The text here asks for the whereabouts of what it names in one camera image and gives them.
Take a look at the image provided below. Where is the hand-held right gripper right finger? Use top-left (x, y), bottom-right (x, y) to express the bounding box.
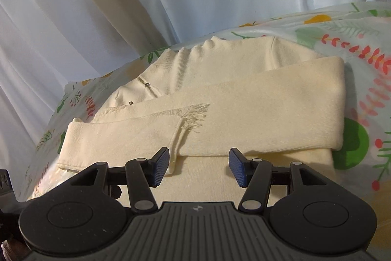
top-left (228, 148), bottom-right (329, 213)

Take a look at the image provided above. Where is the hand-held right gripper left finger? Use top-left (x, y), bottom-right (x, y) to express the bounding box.
top-left (71, 147), bottom-right (170, 213)

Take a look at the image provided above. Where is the cream knit sweater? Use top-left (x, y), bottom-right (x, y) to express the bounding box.
top-left (57, 35), bottom-right (346, 207)

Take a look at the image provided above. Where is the floral printed bed sheet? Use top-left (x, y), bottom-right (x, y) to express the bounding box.
top-left (16, 1), bottom-right (391, 261)

